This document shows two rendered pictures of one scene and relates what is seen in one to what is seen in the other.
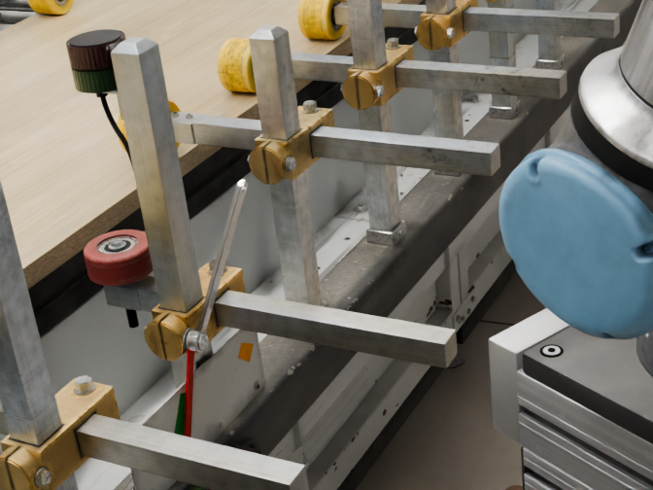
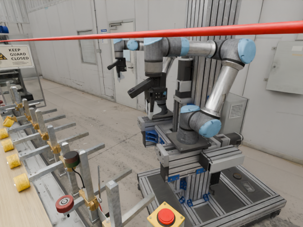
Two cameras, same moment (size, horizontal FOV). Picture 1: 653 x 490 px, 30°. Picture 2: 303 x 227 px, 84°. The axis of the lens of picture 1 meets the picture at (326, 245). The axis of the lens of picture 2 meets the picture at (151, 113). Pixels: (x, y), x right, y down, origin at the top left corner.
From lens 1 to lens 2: 102 cm
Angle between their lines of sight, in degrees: 68
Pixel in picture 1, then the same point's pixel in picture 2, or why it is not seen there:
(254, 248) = not seen: hidden behind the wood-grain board
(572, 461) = (176, 162)
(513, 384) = (168, 159)
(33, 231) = (32, 219)
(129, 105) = (83, 163)
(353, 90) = (56, 150)
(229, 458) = (144, 201)
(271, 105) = not seen: hidden behind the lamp
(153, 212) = (88, 182)
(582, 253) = (215, 128)
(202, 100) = (6, 174)
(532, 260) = (208, 132)
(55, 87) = not seen: outside the picture
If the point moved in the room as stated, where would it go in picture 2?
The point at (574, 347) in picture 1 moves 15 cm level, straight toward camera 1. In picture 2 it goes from (181, 147) to (206, 154)
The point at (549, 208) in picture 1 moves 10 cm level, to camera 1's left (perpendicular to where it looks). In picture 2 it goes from (213, 125) to (215, 134)
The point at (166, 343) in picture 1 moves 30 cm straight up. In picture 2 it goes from (95, 206) to (87, 159)
